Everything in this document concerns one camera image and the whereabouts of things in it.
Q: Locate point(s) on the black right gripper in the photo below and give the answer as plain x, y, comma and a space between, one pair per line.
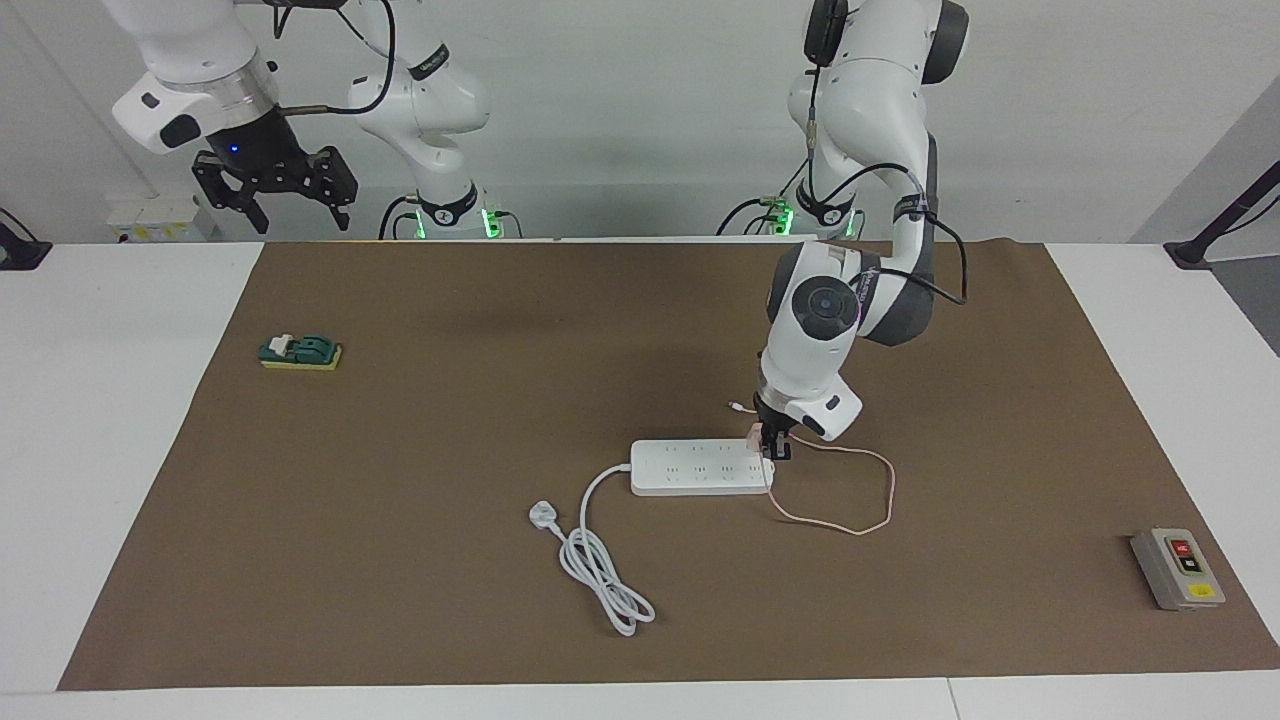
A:
262, 157

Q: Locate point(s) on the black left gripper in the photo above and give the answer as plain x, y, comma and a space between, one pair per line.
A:
775, 418

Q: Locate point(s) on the pink charger adapter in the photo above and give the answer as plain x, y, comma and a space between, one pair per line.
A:
755, 435

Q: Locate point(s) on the white power strip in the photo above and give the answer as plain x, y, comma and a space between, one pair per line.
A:
700, 467

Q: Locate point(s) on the brown table mat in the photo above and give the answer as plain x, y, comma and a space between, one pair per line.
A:
900, 600

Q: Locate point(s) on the white wall socket box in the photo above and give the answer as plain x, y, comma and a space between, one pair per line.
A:
150, 220

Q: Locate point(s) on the green knife switch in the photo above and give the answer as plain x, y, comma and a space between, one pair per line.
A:
310, 350

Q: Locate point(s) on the black clamp mount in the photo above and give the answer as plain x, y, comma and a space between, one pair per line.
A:
20, 255

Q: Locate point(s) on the grey on-off switch box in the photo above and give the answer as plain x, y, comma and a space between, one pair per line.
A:
1180, 570

